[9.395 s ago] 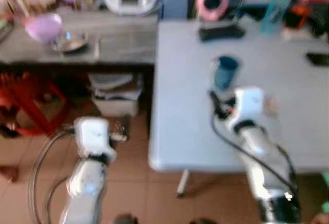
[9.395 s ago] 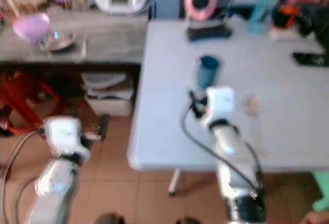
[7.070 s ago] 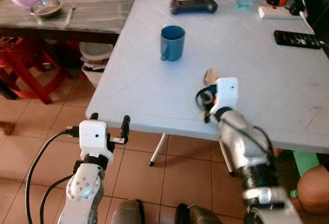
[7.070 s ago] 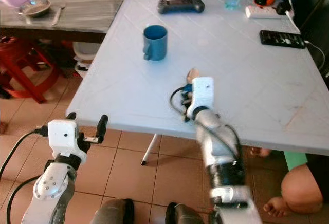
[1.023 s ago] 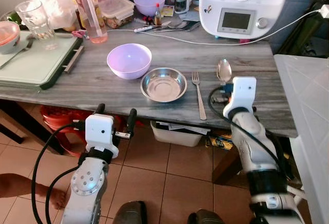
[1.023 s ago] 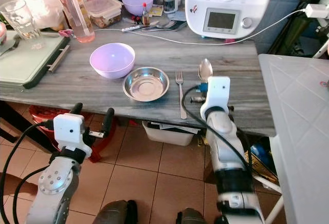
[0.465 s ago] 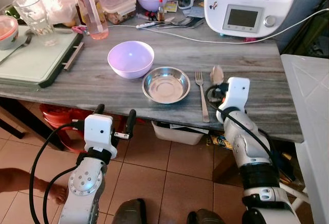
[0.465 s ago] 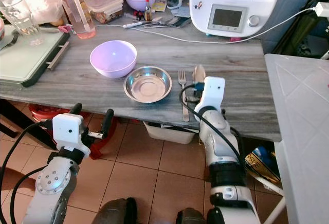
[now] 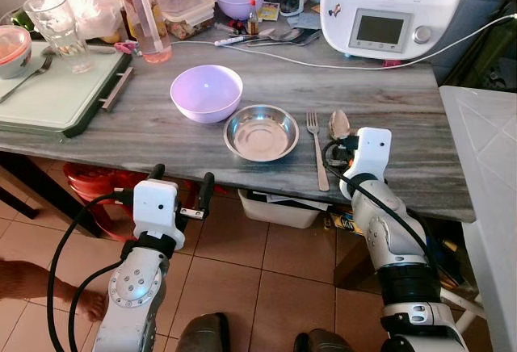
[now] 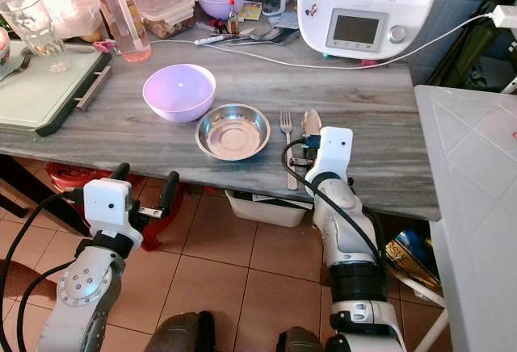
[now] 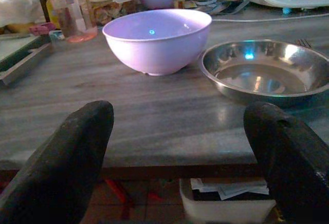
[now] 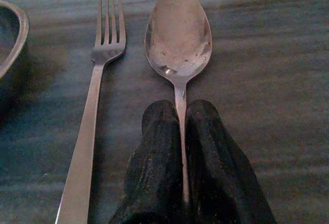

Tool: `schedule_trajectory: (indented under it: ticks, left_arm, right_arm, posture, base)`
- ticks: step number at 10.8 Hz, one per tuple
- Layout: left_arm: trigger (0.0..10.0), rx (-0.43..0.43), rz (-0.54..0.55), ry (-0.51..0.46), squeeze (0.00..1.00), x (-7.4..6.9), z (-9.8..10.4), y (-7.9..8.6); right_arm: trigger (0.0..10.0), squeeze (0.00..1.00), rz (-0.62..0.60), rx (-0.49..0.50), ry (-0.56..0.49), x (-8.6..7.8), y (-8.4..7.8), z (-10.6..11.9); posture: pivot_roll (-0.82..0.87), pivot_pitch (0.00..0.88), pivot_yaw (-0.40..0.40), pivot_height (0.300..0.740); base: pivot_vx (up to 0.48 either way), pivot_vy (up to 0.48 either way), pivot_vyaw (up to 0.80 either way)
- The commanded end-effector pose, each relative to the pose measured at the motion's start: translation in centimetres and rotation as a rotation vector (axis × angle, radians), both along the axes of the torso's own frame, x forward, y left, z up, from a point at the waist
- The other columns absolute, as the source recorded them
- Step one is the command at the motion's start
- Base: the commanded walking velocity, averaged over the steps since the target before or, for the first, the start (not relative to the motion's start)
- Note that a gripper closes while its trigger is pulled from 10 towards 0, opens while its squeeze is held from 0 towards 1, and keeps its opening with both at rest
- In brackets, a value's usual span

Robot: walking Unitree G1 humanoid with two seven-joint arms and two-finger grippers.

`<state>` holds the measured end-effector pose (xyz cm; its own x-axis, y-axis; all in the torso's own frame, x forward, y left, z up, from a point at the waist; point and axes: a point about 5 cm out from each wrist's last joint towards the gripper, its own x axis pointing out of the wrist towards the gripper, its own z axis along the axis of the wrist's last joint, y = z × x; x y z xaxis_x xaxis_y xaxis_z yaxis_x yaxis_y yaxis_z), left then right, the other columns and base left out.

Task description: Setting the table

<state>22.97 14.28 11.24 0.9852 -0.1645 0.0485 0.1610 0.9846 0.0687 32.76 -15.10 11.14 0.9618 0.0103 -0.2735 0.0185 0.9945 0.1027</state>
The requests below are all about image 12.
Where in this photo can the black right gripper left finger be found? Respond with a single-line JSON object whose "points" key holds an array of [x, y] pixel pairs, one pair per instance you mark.
{"points": [[154, 162]]}

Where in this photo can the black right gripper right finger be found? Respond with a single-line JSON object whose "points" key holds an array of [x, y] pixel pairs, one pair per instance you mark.
{"points": [[218, 162]]}

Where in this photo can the silver metal spoon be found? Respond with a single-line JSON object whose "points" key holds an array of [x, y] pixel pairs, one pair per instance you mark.
{"points": [[178, 36]]}

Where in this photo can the silver metal fork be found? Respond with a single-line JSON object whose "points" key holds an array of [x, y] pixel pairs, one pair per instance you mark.
{"points": [[84, 141]]}

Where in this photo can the grey bowl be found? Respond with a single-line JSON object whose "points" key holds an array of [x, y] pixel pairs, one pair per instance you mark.
{"points": [[11, 36]]}

